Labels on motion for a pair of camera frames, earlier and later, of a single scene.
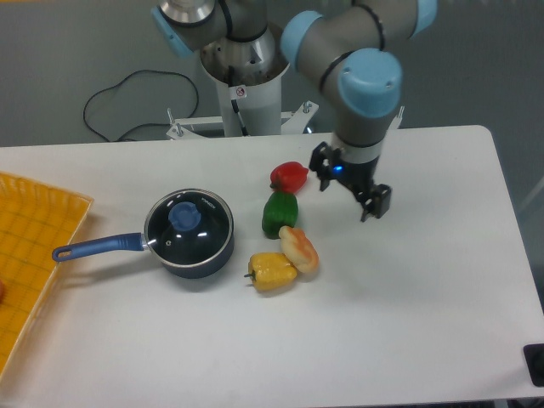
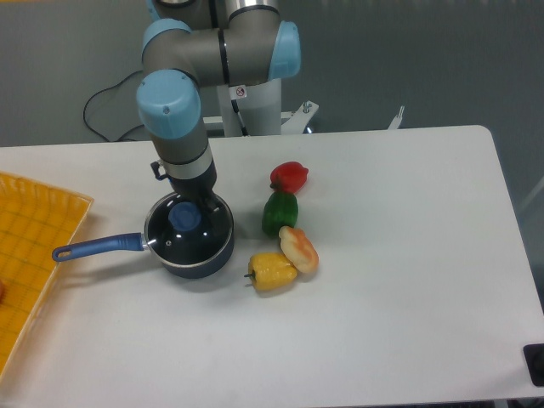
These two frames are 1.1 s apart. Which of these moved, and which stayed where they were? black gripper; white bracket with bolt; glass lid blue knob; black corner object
Moved: black gripper
Stayed: white bracket with bolt; glass lid blue knob; black corner object
